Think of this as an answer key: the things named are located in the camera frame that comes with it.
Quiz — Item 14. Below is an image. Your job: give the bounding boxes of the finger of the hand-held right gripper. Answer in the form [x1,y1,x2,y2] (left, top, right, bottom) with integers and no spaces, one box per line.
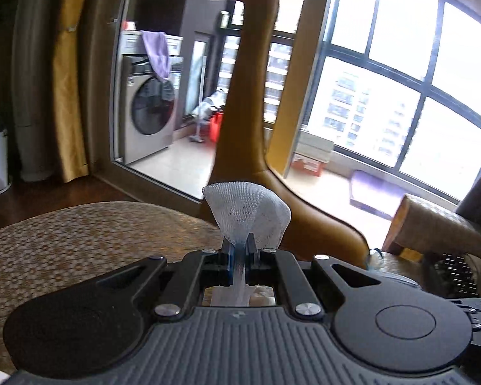
[453,297,481,354]

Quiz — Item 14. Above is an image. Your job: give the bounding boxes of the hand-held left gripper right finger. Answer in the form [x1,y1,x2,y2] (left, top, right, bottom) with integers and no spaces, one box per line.
[245,234,409,322]

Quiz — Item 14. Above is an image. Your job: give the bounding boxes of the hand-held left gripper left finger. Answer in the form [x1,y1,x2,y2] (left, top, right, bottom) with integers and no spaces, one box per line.
[74,238,237,322]

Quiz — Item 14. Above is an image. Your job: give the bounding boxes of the white mesh cloth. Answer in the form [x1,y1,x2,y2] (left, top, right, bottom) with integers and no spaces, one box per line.
[202,182,292,309]

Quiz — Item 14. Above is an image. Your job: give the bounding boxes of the black studded object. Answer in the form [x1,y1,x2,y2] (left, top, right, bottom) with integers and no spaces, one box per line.
[435,252,479,299]

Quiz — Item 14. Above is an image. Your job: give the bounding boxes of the tan patterned box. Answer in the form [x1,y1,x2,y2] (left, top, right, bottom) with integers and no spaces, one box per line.
[382,193,481,258]

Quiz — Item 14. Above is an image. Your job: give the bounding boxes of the dark cloth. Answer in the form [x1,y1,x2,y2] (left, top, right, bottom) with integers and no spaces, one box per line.
[454,159,481,251]

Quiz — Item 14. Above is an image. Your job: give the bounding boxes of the red white cardboard box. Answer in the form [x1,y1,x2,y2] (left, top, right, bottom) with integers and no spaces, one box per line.
[290,151,326,178]

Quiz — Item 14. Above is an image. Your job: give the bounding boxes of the stacked grey boxes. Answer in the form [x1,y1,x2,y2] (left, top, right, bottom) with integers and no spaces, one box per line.
[296,127,336,162]

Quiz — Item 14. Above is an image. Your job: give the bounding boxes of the red bucket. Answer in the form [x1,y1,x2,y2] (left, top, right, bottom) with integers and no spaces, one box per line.
[209,111,226,144]

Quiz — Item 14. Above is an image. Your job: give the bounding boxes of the purple mat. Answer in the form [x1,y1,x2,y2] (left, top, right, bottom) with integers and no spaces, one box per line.
[348,169,410,222]

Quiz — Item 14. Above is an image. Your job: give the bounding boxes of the gold lace tablecloth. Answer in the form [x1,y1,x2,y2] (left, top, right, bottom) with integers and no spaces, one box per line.
[0,201,229,370]

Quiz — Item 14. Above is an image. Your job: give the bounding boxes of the mop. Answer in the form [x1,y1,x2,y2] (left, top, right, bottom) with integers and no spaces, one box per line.
[189,41,208,144]

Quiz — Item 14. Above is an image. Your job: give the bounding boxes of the silver washing machine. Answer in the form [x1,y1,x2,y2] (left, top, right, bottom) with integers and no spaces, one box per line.
[121,31,184,166]

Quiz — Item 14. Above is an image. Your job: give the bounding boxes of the black framed window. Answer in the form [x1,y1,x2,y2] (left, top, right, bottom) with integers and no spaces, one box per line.
[304,0,481,206]

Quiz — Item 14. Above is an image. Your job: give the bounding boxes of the sliding glass door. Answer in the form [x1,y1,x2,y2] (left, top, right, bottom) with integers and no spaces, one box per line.
[109,0,210,204]

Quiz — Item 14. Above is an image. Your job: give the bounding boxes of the purple hanging cloth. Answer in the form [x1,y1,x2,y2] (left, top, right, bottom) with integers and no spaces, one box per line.
[140,29,173,81]

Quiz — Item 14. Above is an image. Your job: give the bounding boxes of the yellow curtain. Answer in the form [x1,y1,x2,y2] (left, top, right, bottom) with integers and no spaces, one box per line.
[51,0,96,184]

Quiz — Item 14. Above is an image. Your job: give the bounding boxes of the grey curtain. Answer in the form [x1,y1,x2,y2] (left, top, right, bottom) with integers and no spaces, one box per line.
[11,0,71,182]

